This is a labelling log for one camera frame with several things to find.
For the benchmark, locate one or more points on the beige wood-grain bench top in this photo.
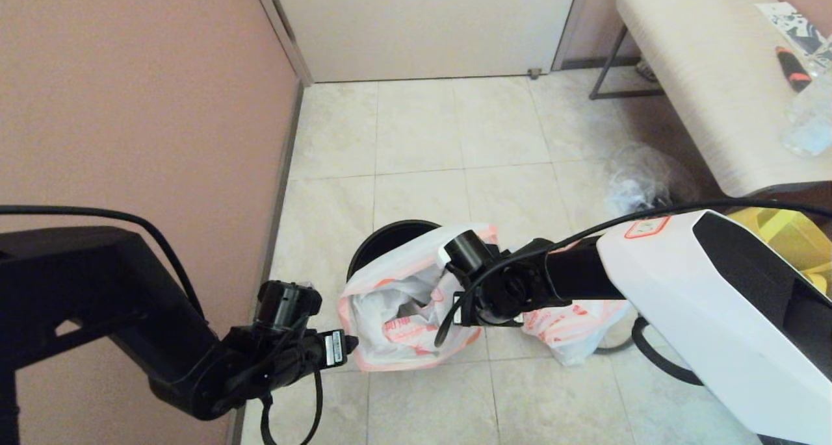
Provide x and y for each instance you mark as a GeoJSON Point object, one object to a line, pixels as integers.
{"type": "Point", "coordinates": [702, 75]}

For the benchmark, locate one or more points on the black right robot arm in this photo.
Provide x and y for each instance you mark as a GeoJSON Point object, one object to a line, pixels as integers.
{"type": "Point", "coordinates": [682, 302]}

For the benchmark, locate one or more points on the black white printed paper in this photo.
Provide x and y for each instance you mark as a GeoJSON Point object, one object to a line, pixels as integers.
{"type": "Point", "coordinates": [796, 29]}

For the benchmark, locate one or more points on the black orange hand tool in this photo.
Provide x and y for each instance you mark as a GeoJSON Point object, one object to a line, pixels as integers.
{"type": "Point", "coordinates": [793, 68]}

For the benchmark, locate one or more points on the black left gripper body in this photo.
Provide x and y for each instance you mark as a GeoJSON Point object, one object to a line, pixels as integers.
{"type": "Point", "coordinates": [318, 354]}

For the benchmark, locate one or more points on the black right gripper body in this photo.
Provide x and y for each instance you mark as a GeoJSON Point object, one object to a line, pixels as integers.
{"type": "Point", "coordinates": [478, 314]}

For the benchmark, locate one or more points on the yellow fabric tote bag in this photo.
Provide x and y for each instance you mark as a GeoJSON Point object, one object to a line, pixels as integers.
{"type": "Point", "coordinates": [793, 234]}

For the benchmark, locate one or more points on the beige wooden bench table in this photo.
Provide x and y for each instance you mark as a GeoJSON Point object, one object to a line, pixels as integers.
{"type": "Point", "coordinates": [624, 95]}

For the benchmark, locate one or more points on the black round trash bin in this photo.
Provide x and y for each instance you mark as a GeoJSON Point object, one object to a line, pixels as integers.
{"type": "Point", "coordinates": [390, 234]}

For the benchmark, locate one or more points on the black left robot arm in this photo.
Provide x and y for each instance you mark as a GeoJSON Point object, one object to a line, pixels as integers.
{"type": "Point", "coordinates": [97, 302]}

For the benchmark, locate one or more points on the beige door frame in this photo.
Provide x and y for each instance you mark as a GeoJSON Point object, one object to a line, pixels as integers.
{"type": "Point", "coordinates": [286, 36]}

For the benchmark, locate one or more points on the white door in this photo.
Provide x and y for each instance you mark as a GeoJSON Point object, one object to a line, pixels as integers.
{"type": "Point", "coordinates": [422, 29]}

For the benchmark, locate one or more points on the clear plastic water bottle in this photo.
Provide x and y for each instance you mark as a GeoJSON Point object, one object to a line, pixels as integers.
{"type": "Point", "coordinates": [809, 123]}

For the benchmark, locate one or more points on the white trash bag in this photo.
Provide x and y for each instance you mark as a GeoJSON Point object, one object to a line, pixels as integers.
{"type": "Point", "coordinates": [572, 334]}
{"type": "Point", "coordinates": [390, 328]}

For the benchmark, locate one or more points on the clear plastic bag black contents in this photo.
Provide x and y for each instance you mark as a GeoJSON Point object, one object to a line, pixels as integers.
{"type": "Point", "coordinates": [640, 185]}

